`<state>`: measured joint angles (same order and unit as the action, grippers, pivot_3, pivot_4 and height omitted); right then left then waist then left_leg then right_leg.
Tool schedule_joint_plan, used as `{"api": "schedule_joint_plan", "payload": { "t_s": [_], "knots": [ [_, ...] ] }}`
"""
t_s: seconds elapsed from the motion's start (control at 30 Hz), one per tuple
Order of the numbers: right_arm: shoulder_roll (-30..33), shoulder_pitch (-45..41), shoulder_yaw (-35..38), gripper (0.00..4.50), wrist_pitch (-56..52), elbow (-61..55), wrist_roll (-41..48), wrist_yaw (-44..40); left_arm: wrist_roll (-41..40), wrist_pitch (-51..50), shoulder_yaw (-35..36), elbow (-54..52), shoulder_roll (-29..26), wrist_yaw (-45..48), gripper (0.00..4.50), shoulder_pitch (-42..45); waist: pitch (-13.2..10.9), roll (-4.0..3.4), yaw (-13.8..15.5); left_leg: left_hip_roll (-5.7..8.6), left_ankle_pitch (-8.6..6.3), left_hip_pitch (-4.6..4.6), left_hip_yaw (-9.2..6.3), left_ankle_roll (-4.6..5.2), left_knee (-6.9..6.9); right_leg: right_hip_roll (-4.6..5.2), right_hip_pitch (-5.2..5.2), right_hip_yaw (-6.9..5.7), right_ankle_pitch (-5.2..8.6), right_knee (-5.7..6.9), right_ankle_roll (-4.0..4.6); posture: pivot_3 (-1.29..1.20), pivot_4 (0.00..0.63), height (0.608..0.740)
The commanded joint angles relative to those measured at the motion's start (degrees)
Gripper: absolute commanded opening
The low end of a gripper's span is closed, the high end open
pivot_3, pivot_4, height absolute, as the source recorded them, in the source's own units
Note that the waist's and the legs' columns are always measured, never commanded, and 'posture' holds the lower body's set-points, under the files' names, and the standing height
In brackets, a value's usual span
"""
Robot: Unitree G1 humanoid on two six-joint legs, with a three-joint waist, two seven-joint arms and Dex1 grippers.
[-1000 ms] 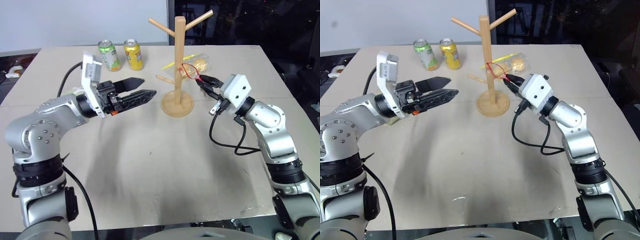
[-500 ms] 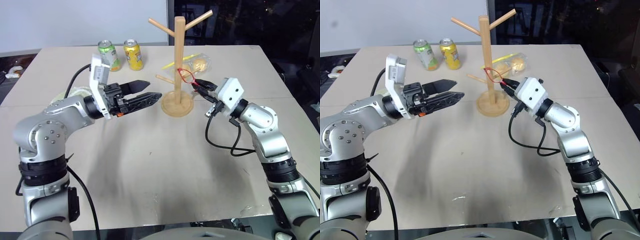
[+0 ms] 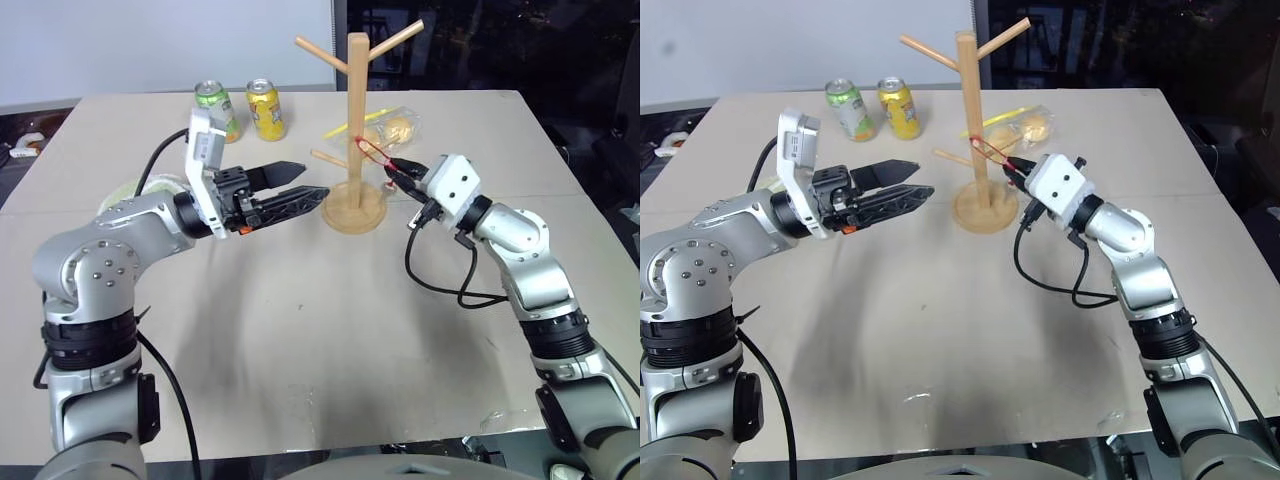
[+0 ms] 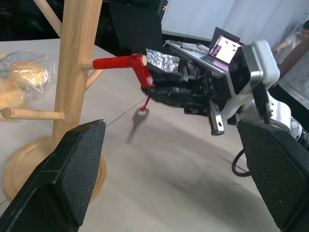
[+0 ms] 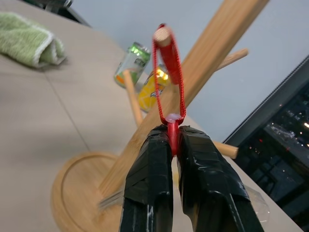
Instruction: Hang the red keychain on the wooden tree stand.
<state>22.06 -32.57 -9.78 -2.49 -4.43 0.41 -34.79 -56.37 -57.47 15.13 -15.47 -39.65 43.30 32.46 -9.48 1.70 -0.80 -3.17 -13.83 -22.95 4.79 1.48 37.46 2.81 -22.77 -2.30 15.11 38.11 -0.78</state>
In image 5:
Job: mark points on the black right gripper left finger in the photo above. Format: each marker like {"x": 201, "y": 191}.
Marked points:
{"x": 147, "y": 178}

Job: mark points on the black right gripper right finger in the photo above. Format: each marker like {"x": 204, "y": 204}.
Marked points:
{"x": 207, "y": 183}

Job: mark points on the wooden tree stand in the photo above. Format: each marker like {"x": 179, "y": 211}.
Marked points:
{"x": 154, "y": 130}

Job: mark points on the clear plastic tape piece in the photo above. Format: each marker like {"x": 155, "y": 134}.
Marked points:
{"x": 259, "y": 205}

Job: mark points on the yellow orange soda can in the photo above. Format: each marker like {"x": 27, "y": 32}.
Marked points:
{"x": 150, "y": 90}

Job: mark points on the green soda can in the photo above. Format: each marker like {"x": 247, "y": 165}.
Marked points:
{"x": 132, "y": 64}

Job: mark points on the green towel with white trim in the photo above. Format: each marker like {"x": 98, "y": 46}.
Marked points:
{"x": 21, "y": 39}

